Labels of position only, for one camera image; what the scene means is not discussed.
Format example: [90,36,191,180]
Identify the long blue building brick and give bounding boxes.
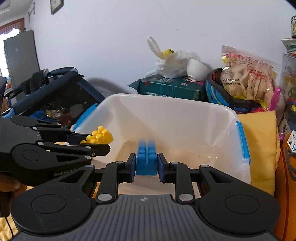
[136,141,158,176]

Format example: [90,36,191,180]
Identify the large yellow building brick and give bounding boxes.
[80,126,113,144]

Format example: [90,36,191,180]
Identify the dark blue baby stroller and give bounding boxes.
[1,67,104,128]

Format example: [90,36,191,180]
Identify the translucent white storage bin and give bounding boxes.
[76,94,251,183]

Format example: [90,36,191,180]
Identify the blue bicycle helmet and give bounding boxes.
[205,68,265,114]

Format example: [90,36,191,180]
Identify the yellow quilted cloth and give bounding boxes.
[0,110,282,241]

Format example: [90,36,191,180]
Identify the orange flat boxes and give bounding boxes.
[273,139,296,240]

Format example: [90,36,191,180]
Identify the white plastic bag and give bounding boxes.
[146,37,201,79]

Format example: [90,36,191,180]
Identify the snack biscuit bag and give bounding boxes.
[220,46,280,110]

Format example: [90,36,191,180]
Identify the clear box of toys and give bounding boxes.
[278,52,296,140]

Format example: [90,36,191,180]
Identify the stack of picture books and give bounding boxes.
[281,38,296,54]

